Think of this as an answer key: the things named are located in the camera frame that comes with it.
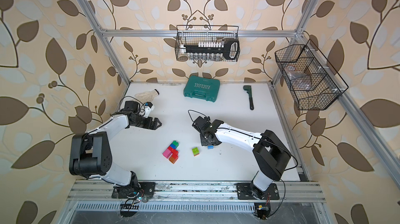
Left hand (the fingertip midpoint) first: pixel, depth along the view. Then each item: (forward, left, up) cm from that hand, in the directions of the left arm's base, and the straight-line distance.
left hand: (151, 121), depth 92 cm
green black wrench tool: (+32, -64, -4) cm, 72 cm away
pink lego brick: (-18, -12, -5) cm, 22 cm away
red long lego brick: (-16, -15, -5) cm, 23 cm away
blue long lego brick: (-15, -36, -2) cm, 39 cm away
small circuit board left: (-41, +3, -10) cm, 43 cm away
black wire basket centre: (+36, -18, +20) cm, 45 cm away
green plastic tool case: (+29, -30, -2) cm, 42 cm away
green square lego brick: (-12, -16, -5) cm, 20 cm away
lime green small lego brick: (-16, -27, -4) cm, 32 cm away
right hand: (-11, -34, -2) cm, 36 cm away
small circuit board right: (-42, -60, -8) cm, 74 cm away
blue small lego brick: (-14, -14, -5) cm, 20 cm away
